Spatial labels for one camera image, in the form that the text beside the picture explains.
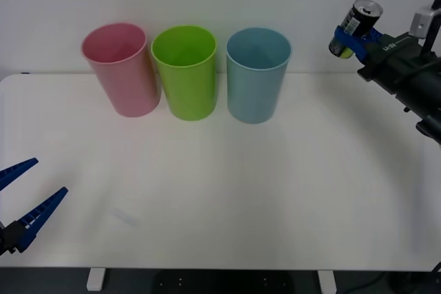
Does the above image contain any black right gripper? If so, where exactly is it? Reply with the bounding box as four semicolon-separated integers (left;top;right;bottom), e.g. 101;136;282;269
335;26;441;121

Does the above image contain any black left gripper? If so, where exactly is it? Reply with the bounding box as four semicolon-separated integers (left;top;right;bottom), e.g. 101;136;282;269
0;157;69;256

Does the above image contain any black drink can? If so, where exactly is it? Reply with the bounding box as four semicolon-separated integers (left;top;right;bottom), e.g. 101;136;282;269
328;0;384;59

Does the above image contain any white table leg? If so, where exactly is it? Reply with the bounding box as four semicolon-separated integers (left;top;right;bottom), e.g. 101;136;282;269
86;268;105;291
317;269;337;294

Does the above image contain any pale blue plastic waste bin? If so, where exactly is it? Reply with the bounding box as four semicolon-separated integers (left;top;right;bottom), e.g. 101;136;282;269
225;27;292;125

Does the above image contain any pink plastic waste bin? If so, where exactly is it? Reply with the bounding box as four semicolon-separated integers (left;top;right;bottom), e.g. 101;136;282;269
81;23;162;118

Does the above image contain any green plastic waste bin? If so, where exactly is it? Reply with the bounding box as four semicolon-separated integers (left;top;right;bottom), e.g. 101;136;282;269
150;25;218;122

